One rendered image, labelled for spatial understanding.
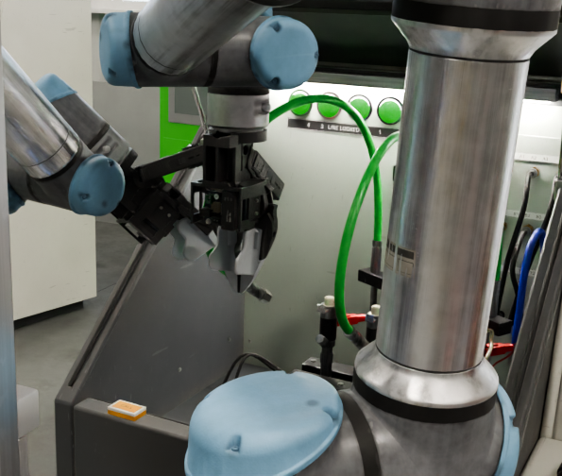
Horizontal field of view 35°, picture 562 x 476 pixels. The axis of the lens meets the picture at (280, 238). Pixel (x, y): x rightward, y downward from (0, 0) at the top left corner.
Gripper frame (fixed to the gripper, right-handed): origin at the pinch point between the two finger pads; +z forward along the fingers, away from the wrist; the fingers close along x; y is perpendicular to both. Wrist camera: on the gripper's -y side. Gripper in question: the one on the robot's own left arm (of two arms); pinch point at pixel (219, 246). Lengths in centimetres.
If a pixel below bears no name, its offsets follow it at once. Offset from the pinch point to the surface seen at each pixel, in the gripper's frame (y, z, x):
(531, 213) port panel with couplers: -40, 37, 7
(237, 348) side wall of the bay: 2, 32, -44
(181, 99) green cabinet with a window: -114, 33, -289
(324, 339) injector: -0.5, 22.7, 1.7
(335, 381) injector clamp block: 3.1, 28.9, 1.6
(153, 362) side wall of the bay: 16.9, 12.4, -24.9
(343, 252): -6.7, 8.0, 18.9
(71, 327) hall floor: 2, 70, -308
